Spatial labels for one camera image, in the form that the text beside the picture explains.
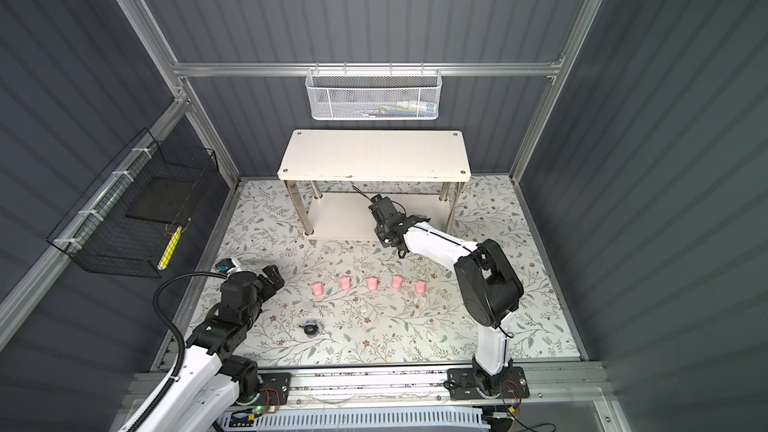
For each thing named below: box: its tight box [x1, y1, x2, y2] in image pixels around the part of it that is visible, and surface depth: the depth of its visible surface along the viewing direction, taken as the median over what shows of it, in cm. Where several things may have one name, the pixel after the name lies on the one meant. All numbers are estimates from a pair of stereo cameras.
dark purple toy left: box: [299, 320, 320, 337], surface depth 81 cm
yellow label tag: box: [157, 226, 183, 271], surface depth 69 cm
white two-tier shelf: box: [277, 130, 471, 240], surface depth 84 cm
